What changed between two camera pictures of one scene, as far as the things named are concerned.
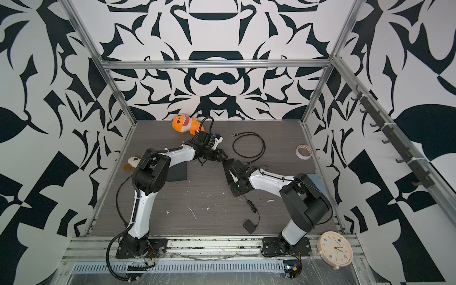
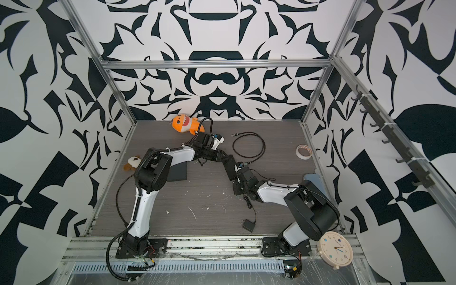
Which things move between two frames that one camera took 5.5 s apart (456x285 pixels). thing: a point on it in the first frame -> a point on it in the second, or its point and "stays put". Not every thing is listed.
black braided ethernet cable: [237, 135] stays put
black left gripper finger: [202, 162] stays put
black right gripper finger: [237, 192] -> [250, 193]
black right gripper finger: [234, 175] -> [238, 188]
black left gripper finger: [221, 155] stays put
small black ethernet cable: [124, 222] stays put
